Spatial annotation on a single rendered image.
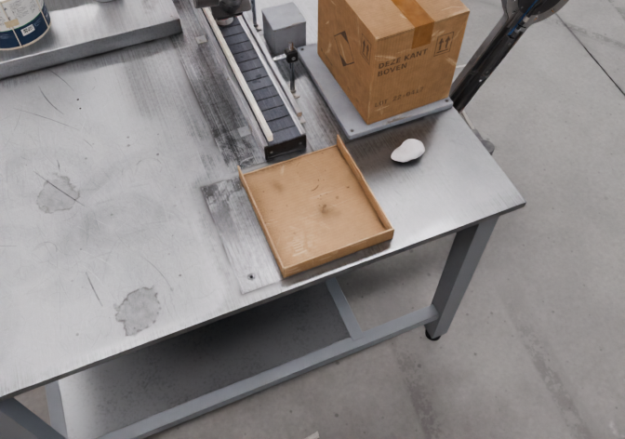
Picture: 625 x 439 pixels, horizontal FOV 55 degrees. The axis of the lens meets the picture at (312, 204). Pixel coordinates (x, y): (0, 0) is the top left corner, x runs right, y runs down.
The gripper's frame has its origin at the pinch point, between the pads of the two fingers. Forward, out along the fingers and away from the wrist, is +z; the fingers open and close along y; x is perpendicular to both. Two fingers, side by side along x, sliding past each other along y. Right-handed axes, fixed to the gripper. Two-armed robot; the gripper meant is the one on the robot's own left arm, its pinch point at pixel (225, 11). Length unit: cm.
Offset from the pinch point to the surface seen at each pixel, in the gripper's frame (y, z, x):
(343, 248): -1, -43, 64
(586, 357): -85, 8, 138
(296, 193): 2, -29, 51
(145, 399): 54, 13, 97
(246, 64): 0.2, -5.8, 16.0
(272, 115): 0.3, -18.6, 31.7
